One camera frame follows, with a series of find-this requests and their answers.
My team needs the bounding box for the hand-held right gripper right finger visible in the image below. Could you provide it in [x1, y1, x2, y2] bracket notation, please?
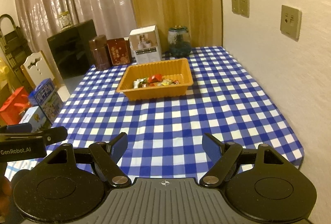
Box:
[199, 132, 291, 187]

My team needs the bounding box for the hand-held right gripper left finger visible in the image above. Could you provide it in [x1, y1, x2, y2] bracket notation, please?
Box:
[44, 132, 131, 188]

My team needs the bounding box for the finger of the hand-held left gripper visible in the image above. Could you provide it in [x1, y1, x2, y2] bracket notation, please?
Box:
[0, 126, 68, 146]
[0, 123, 33, 134]

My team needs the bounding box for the orange plastic tray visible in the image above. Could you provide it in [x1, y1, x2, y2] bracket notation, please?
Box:
[116, 58, 194, 101]

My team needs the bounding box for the red square snack packet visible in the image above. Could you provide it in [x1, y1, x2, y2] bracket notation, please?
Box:
[148, 73, 163, 83]

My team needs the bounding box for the person's left hand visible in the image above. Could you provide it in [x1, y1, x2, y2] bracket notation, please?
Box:
[0, 175, 12, 199]

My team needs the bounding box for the light blue carton box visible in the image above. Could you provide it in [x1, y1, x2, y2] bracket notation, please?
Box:
[19, 106, 52, 132]

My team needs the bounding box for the light blue patterned cloth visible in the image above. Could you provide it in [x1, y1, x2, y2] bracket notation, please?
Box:
[5, 159, 39, 181]

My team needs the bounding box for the red paper bag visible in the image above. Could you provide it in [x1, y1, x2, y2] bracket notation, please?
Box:
[0, 86, 30, 125]

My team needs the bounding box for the blue milk carton box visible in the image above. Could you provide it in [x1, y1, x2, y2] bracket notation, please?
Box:
[28, 78, 64, 122]

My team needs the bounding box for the blue white checkered tablecloth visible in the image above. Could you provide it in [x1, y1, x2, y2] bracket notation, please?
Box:
[34, 46, 304, 180]

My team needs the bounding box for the yellow translucent object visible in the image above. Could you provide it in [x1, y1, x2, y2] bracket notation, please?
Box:
[0, 57, 14, 100]

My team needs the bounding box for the white wooden chair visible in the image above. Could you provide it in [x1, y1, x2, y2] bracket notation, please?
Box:
[21, 51, 56, 90]

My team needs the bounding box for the red tin box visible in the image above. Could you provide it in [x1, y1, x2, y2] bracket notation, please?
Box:
[107, 38, 131, 66]

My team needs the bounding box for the brown thermos flask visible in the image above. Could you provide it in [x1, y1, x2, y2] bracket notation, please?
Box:
[89, 35, 110, 71]

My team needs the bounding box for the white product box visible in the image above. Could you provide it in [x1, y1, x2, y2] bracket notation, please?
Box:
[129, 25, 162, 64]

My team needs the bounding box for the glass jar green base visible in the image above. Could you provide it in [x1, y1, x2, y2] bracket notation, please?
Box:
[168, 26, 192, 57]

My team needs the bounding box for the small glass jar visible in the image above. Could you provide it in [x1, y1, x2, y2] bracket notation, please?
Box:
[57, 11, 72, 31]

